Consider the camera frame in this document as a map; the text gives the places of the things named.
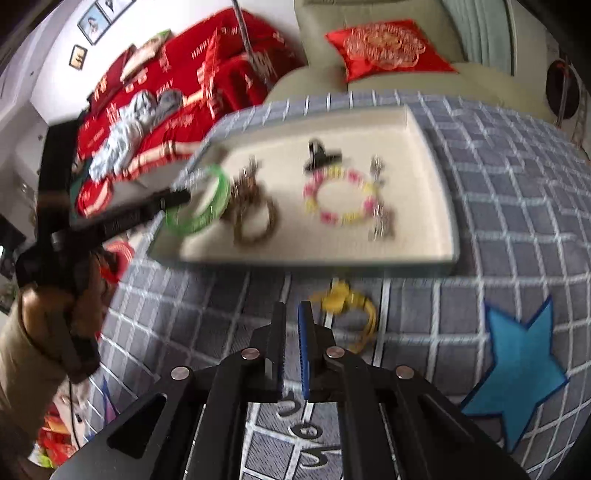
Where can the printed photo pillow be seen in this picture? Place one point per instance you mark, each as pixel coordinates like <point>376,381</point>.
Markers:
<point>145,53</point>

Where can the light blue garment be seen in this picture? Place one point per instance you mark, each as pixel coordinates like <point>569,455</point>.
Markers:
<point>120,138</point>

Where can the cream jewelry tray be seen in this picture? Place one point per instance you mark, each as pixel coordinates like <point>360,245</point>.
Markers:
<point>415,240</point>

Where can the person's left forearm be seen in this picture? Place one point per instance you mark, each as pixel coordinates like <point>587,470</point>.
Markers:
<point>23,383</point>

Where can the beige leather armchair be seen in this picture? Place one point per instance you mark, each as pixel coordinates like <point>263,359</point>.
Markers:
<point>485,83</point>

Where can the person's left hand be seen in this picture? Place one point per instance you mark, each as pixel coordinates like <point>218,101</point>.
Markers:
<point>41,318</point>

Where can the red embroidered cushion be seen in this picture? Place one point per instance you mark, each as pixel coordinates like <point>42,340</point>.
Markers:
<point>388,50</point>

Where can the dark red pillow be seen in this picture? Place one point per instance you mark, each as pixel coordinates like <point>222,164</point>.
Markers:
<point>111,78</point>

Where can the grey garment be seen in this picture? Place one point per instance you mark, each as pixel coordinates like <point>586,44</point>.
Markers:
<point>168,106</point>

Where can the framed wall picture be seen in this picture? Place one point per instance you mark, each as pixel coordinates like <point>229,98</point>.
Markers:
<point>115,8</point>
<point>93,24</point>
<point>78,57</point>

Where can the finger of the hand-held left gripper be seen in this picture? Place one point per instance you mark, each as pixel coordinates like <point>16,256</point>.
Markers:
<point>171,201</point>

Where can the black hair clip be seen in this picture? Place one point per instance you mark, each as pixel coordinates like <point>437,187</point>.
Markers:
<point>321,154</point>

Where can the light blue curtain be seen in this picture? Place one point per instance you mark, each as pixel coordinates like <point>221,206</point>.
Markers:
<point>480,27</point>

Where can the grey plaid table cloth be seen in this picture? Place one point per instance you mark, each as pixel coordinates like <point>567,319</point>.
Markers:
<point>508,207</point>

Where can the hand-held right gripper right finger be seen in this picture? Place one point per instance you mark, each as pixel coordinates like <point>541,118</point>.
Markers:
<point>304,360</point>

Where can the silver floor lamp pole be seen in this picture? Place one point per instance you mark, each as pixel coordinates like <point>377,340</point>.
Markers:
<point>251,46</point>

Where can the red round patterned table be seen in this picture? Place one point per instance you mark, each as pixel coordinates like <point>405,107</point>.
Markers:
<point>117,258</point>

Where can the red printed sofa cover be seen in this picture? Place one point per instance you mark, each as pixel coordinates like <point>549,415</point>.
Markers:
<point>184,55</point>

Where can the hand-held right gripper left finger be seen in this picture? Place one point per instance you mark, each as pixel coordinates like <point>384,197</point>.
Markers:
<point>279,369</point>

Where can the blue star patch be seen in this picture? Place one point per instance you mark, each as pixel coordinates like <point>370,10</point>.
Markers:
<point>521,369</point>

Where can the silver rhinestone hair clip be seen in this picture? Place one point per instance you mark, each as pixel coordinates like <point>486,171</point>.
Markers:
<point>382,224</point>

